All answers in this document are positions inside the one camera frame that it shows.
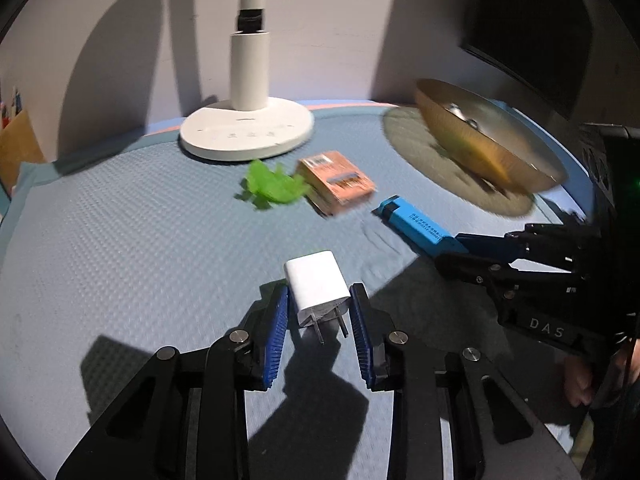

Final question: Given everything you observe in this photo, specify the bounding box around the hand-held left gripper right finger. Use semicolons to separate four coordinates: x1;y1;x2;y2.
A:
348;282;583;480

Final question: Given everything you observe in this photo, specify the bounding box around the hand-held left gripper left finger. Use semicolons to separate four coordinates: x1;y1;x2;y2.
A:
55;285;291;480

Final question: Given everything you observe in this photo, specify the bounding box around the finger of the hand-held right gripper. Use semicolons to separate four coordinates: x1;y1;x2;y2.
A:
455;225;601;268
434;253;591;307

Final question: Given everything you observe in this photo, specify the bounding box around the blue lighter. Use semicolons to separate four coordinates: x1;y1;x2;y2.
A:
372;195;463;261

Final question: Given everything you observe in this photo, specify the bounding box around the white charger plug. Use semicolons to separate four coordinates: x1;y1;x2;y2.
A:
284;251;351;345

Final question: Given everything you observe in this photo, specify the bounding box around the golden bowl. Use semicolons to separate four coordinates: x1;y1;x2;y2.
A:
415;78;569;193

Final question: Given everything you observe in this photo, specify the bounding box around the person's right hand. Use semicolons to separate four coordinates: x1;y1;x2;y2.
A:
564;357;595;408

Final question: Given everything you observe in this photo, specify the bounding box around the orange small box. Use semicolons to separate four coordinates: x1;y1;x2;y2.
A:
298;151;377;218

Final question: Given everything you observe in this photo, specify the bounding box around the green plastic leaf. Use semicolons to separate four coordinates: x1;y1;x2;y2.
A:
235;159;310;211

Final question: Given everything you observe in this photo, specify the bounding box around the blue textured table mat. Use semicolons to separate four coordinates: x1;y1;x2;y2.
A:
0;100;601;480

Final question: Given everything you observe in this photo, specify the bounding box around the white lamp base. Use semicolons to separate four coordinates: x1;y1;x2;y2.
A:
179;0;316;162

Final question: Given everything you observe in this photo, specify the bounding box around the brown cardboard box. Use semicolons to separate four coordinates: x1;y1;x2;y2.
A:
0;110;47;192

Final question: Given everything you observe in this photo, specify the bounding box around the dark wall monitor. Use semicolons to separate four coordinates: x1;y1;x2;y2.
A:
460;0;640;121

